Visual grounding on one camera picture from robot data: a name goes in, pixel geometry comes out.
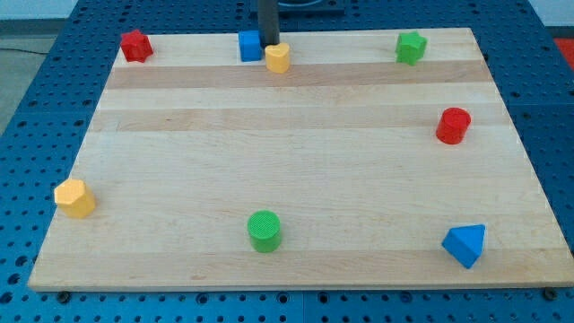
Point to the green cylinder block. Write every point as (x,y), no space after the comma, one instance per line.
(265,231)

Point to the red cylinder block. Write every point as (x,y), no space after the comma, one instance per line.
(453,125)

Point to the yellow hexagon block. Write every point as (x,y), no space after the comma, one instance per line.
(75,198)

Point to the blue triangle block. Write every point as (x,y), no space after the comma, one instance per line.
(465,243)

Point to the red star block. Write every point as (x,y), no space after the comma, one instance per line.
(136,46)

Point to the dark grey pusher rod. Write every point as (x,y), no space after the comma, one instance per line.
(268,22)

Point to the wooden board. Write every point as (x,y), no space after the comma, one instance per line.
(183,148)

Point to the yellow heart block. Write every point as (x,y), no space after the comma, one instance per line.
(277,58)

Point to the blue cube block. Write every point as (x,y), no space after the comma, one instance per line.
(249,46)

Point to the green star block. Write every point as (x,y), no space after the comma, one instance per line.
(410,47)

